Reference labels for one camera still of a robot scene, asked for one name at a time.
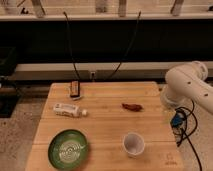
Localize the red pepper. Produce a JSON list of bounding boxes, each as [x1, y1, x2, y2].
[[122, 103, 143, 112]]

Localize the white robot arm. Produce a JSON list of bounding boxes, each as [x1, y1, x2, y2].
[[160, 61, 213, 115]]

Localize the white ceramic cup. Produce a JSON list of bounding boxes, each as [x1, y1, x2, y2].
[[122, 132, 145, 157]]

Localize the small dark box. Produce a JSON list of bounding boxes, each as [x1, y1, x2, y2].
[[70, 81, 81, 99]]

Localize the green patterned bowl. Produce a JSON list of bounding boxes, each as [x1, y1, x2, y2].
[[48, 129, 89, 171]]

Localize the blue power adapter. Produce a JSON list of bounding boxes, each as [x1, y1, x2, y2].
[[170, 113, 186, 128]]

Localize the white wall outlet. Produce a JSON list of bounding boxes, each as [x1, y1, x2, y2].
[[89, 71, 96, 82]]

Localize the left black cable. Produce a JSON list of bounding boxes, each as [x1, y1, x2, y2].
[[62, 11, 82, 81]]

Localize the right black cable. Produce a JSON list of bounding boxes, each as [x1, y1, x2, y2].
[[105, 10, 142, 81]]

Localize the black floor cable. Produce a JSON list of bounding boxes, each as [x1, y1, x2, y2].
[[172, 99, 204, 171]]

